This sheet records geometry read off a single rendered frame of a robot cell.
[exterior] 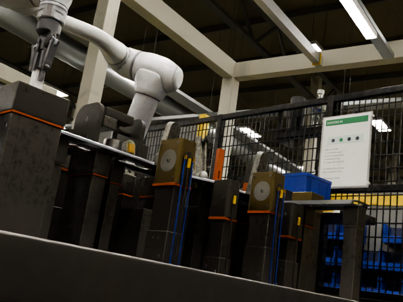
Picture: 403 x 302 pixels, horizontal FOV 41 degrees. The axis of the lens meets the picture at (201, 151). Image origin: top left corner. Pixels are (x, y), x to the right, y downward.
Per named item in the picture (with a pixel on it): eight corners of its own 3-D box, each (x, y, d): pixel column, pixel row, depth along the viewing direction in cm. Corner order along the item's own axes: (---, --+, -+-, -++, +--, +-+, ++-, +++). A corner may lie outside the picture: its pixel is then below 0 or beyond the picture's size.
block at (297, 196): (302, 299, 175) (312, 191, 184) (282, 296, 181) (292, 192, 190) (315, 301, 181) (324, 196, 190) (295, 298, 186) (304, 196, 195)
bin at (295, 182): (303, 206, 198) (306, 172, 201) (244, 208, 220) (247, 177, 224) (330, 215, 208) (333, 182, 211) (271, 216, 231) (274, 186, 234)
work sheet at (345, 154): (367, 187, 204) (372, 110, 212) (316, 189, 220) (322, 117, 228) (370, 188, 206) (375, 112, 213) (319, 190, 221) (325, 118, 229)
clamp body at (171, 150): (168, 279, 124) (189, 135, 133) (135, 275, 133) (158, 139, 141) (188, 283, 129) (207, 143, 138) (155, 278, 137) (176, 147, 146)
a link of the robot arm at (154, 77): (85, 224, 229) (129, 243, 222) (65, 222, 213) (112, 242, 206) (150, 57, 235) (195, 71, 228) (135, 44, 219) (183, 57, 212)
